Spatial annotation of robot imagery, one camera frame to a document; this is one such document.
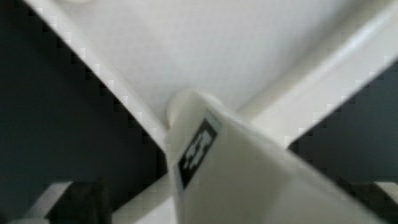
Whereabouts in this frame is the white desk tabletop tray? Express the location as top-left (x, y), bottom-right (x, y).
top-left (24, 0), bottom-right (398, 224)

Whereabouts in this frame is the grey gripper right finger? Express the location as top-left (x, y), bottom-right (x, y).
top-left (339, 181), bottom-right (398, 224)

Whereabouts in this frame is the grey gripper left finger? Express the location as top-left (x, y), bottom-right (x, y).
top-left (17, 181), bottom-right (110, 224)

